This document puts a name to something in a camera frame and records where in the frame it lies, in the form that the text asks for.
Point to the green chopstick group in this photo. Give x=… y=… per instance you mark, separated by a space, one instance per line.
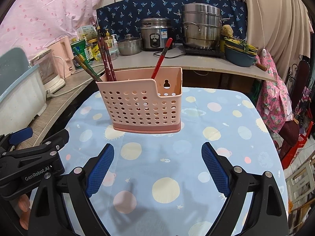
x=82 y=59

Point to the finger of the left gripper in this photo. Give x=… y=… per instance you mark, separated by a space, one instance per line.
x=20 y=136

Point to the brown chopstick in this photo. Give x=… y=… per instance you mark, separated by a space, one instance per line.
x=87 y=70

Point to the blue planet pattern tablecloth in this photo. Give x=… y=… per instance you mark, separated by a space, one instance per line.
x=158 y=184

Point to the blue bowl stack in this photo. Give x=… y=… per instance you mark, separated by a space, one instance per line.
x=239 y=52

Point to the pink perforated utensil holder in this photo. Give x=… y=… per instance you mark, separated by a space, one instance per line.
x=137 y=103

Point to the green tin can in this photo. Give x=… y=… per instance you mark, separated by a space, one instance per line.
x=78 y=47

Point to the dark maroon chopstick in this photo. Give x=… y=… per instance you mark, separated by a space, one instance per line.
x=103 y=55
x=106 y=59

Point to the pink electric kettle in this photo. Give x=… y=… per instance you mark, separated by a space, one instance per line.
x=63 y=57

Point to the yellow soap bottle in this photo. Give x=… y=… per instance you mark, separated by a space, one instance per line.
x=108 y=39

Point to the steel rice cooker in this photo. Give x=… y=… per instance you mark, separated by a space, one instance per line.
x=155 y=32

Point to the stacked steel steamer pot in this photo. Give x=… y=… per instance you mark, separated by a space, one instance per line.
x=201 y=24

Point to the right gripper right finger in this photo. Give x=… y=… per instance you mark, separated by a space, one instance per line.
x=233 y=182

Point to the navy floral backsplash cloth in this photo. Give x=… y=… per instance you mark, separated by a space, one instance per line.
x=125 y=17

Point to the dark red chopstick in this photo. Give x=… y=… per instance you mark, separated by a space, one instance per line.
x=110 y=61

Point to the pink floral hanging garment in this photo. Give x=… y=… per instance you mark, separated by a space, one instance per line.
x=274 y=104

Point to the pink dotted curtain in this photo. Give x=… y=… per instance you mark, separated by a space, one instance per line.
x=35 y=24

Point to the beige curtain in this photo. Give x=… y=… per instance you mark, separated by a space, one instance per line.
x=282 y=27

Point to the small steel lidded pot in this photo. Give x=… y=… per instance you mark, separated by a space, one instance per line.
x=130 y=45

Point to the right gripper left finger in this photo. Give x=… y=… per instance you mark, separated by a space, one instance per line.
x=81 y=183

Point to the white dish drainer bin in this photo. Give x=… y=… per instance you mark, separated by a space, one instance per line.
x=23 y=96

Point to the person's left hand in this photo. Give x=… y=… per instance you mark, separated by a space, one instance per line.
x=24 y=205

